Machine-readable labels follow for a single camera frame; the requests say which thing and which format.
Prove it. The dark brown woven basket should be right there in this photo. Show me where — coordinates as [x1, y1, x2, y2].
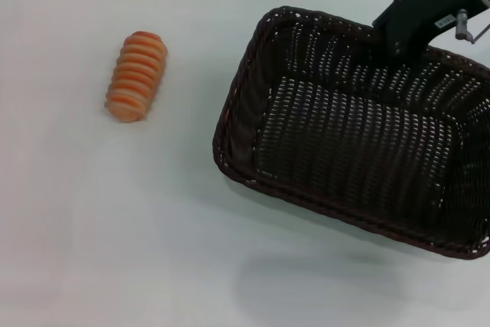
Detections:
[212, 5, 490, 261]

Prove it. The grey connector with thin cable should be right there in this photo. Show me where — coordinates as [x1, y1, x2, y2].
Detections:
[454, 8, 490, 45]

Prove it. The orange striped bread roll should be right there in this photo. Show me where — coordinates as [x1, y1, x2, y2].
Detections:
[103, 31, 168, 124]

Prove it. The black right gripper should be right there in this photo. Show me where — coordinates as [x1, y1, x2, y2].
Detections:
[372, 0, 490, 60]

